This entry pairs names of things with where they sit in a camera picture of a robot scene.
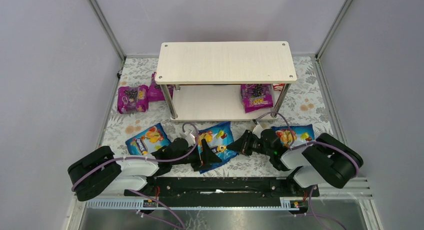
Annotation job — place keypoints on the blue slendy bag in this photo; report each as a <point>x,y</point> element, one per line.
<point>145,141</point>
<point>295,135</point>
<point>219,134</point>

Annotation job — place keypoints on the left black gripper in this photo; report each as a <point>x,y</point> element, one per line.
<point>200,155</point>

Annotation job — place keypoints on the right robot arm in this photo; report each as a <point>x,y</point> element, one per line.
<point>324,160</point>

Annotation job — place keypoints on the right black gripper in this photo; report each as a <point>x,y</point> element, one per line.
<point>248,142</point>

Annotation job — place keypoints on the purple candy bag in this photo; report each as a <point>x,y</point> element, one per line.
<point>132,99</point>
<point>154,93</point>
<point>256,96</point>

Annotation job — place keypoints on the floral patterned table mat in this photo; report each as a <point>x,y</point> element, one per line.
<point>303,105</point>

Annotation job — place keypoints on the slotted cable duct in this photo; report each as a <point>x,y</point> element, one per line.
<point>190,204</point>

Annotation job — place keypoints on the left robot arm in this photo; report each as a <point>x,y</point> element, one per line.
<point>103,172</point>

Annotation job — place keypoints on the red white packet behind shelf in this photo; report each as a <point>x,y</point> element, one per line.
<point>278,87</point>

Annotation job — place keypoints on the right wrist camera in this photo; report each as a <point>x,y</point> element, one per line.
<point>258,128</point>

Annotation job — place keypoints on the white wooden two-tier shelf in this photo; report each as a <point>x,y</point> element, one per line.
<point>201,80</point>

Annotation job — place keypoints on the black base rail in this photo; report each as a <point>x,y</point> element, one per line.
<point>267,186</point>

